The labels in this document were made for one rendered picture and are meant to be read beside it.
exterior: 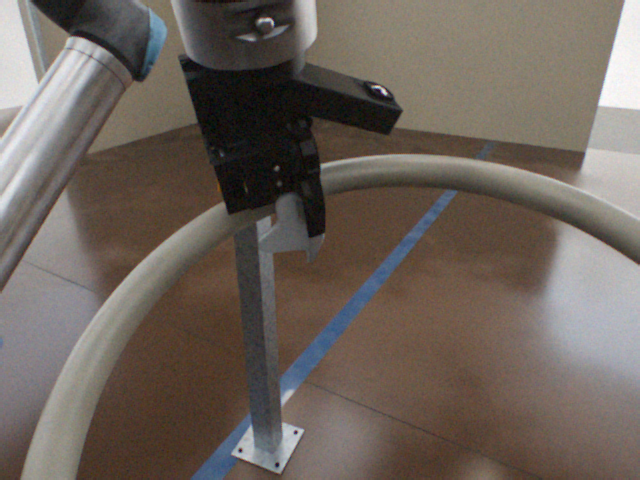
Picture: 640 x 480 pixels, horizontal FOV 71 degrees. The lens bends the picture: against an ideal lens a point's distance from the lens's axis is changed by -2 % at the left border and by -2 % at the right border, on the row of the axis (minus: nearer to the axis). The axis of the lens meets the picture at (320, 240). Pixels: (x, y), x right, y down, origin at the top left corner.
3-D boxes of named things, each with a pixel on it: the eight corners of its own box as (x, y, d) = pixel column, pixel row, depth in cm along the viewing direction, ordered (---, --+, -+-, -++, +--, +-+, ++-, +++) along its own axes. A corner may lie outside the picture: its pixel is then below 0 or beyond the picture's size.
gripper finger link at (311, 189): (296, 221, 43) (278, 136, 38) (313, 215, 43) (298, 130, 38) (312, 248, 39) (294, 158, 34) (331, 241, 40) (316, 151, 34)
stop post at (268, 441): (304, 431, 172) (298, 151, 122) (280, 475, 155) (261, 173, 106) (258, 415, 179) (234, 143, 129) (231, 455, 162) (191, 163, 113)
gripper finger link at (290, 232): (265, 274, 45) (242, 195, 39) (321, 255, 46) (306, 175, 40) (273, 294, 42) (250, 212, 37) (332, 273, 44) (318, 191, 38)
